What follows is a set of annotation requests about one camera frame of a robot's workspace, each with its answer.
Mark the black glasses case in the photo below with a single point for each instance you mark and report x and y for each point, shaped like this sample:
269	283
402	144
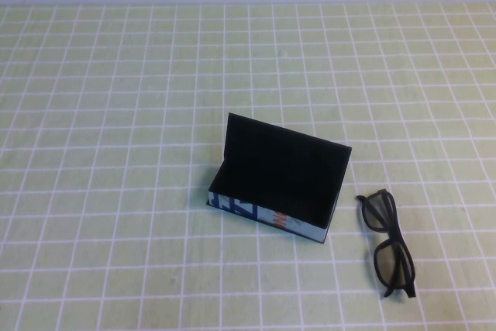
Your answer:
279	168

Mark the black frame glasses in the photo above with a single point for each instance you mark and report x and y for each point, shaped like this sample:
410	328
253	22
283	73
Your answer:
394	235

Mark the green white checked tablecloth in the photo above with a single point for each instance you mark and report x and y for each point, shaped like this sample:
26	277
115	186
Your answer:
116	75

